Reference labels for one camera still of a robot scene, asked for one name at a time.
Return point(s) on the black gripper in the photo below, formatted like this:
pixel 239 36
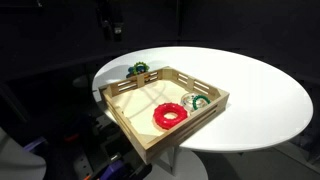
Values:
pixel 115 30

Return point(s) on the light wooden slatted crate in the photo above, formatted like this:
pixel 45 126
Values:
pixel 143 105

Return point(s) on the white rounded shell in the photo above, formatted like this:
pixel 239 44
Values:
pixel 16 160

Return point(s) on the white table pedestal base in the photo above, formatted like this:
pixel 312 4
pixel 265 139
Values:
pixel 191 166

